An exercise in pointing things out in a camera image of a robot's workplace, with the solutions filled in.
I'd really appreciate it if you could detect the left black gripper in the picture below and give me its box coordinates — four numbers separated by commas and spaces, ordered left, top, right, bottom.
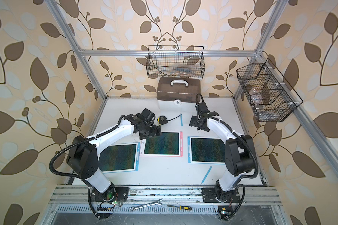
140, 123, 163, 139

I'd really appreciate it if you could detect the blue stylus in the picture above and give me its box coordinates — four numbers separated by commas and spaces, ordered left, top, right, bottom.
180, 113, 183, 126
201, 166, 212, 184

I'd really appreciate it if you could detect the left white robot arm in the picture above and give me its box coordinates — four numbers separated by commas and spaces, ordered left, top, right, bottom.
67, 108, 161, 196

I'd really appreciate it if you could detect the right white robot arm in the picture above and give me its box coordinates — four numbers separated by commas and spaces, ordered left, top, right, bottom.
189, 102, 259, 202

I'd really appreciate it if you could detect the right blue writing tablet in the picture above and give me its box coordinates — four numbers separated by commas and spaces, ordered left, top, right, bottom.
187, 136, 225, 165

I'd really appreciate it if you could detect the blue writing tablet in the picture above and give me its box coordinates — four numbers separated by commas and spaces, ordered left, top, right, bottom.
99, 143, 140, 173
187, 136, 225, 165

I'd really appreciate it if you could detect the pink writing tablet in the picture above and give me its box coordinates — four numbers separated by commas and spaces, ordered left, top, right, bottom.
140, 131, 183, 157

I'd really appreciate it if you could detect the left blue writing tablet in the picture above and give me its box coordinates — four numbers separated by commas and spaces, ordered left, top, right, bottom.
99, 143, 140, 173

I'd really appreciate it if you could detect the black yellow tape measure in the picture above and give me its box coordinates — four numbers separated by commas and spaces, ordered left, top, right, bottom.
158, 116, 168, 125

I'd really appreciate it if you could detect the brown white toolbox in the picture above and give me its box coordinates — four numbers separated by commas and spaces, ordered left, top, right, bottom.
156, 77, 201, 103

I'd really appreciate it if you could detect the silver wrench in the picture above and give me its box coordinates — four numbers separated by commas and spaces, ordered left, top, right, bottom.
130, 199, 162, 211

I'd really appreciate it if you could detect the yellow black screwdriver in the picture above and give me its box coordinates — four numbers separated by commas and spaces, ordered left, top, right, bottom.
167, 205, 192, 211

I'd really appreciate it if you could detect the back wire basket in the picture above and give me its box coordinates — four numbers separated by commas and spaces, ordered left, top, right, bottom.
145, 45, 206, 79

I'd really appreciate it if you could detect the wire basket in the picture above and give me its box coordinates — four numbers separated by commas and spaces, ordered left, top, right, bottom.
236, 59, 303, 122
145, 45, 206, 79

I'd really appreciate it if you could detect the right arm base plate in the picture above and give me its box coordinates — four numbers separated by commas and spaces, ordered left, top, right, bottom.
201, 188, 241, 204

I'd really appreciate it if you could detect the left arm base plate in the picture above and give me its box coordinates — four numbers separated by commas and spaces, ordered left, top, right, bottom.
90, 187, 129, 202

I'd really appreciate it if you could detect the right wire basket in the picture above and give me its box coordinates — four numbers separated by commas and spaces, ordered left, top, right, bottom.
236, 59, 303, 122

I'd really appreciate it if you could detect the aluminium front rail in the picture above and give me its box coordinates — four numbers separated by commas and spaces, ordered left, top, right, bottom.
49, 185, 282, 206

